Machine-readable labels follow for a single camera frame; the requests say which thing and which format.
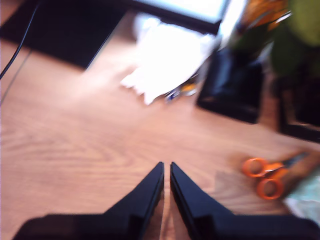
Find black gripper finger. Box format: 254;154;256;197
169;161;233;240
103;161;165;240

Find small blue yellow item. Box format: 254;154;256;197
163;82;198;102

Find black leather case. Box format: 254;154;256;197
196;49;265;125

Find pale green tissue packet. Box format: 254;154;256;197
283;174;320;226

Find crumpled white plastic bag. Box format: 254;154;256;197
119;17;218;106

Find dark rectangular planter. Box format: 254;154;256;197
278;74;320;143

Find large black computer monitor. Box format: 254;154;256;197
0;0;232;70

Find orange handled scissors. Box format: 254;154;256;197
241;151;308;201

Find thick black table cable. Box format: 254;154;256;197
0;0;41;81

